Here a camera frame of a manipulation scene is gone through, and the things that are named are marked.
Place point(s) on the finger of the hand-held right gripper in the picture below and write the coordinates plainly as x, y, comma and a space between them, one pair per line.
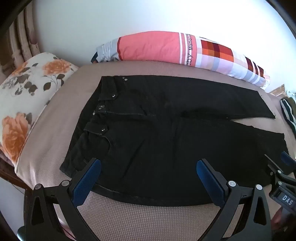
288, 161
274, 168

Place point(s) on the beige bed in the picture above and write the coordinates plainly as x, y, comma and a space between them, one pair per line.
69, 97

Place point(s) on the dark wooden bed frame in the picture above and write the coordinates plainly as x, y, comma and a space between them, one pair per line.
9, 171

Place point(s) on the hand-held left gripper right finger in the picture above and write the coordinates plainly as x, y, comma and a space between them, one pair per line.
209, 182

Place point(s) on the black pants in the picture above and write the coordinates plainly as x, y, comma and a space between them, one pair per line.
161, 139

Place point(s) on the dark striped cloth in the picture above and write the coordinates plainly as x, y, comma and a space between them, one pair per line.
289, 111

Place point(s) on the beige striped curtain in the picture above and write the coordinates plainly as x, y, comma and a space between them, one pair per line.
16, 44

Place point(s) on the brown brick-patterned object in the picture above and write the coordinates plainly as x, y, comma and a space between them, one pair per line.
278, 90

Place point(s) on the person's right hand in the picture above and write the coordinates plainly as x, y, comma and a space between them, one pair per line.
277, 220

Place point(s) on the floral white orange pillow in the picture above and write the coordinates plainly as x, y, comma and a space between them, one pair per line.
25, 97

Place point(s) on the long pink checked pillow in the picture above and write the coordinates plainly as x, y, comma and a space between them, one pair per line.
185, 52

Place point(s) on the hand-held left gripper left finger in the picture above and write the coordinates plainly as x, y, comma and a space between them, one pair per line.
89, 178

